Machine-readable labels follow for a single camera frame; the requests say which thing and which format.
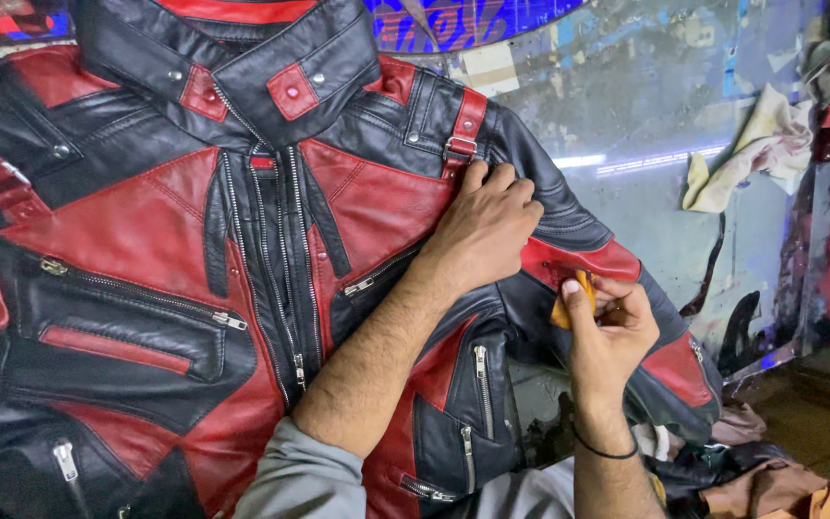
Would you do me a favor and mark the person's right hand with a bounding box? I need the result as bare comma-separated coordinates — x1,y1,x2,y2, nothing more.
559,275,661,417

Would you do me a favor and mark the person's left hand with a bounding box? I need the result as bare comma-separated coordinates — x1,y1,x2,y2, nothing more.
422,160,546,297

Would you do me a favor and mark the small yellow sponge piece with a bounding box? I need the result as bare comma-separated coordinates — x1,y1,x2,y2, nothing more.
550,270,598,331

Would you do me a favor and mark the red and black leather jacket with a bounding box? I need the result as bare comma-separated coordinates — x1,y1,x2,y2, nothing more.
0,0,724,519

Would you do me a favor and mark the black wrist band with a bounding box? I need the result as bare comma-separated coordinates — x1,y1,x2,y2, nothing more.
571,425,640,461

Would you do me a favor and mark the pinkish brown cloth scrap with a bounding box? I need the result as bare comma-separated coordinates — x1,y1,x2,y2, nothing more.
710,402,769,446

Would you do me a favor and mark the black leather scrap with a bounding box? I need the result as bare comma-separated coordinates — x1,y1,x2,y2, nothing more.
644,440,794,498

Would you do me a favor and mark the blue and red printed banner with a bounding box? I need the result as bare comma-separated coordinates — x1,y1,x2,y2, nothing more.
363,0,590,56

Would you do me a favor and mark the brown leather scrap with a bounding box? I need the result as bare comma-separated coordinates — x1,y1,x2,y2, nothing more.
699,460,830,519

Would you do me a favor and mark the beige stained rag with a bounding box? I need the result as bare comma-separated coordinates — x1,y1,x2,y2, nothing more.
682,83,817,215

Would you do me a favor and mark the person's grey shirt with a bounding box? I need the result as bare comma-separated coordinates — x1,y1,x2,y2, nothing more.
231,417,579,519

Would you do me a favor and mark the grey crumpled cloth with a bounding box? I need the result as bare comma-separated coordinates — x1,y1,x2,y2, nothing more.
800,39,830,109

